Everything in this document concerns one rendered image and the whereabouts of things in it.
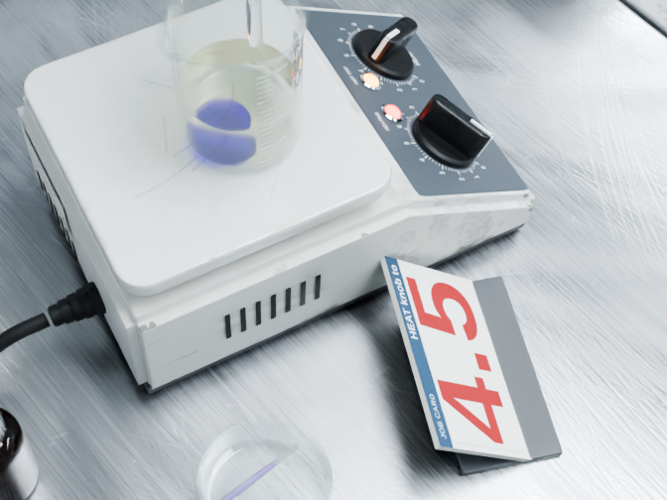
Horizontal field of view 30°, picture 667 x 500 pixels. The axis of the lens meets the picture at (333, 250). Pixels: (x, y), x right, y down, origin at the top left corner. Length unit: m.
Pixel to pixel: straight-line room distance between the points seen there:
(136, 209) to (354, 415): 0.13
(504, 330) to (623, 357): 0.06
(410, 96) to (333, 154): 0.08
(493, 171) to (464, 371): 0.10
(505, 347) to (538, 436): 0.04
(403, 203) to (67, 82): 0.15
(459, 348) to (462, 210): 0.06
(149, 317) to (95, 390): 0.07
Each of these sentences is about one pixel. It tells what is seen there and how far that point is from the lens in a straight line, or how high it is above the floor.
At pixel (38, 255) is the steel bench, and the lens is 0.59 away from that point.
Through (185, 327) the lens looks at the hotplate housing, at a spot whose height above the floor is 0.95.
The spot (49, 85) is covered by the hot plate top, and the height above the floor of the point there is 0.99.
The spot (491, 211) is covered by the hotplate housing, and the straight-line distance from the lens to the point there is 0.56.
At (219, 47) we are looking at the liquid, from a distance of 0.51.
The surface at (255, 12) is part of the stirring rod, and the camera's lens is 0.47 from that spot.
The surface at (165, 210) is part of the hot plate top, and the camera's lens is 0.49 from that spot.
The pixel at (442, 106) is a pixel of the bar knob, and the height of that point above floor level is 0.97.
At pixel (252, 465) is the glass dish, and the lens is 0.53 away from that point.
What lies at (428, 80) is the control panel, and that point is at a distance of 0.60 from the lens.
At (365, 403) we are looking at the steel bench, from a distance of 0.55.
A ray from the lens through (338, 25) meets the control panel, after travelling 0.60.
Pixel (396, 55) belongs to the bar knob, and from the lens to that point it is 0.59.
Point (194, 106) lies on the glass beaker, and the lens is 0.47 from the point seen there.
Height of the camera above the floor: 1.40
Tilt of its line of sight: 59 degrees down
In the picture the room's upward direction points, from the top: 4 degrees clockwise
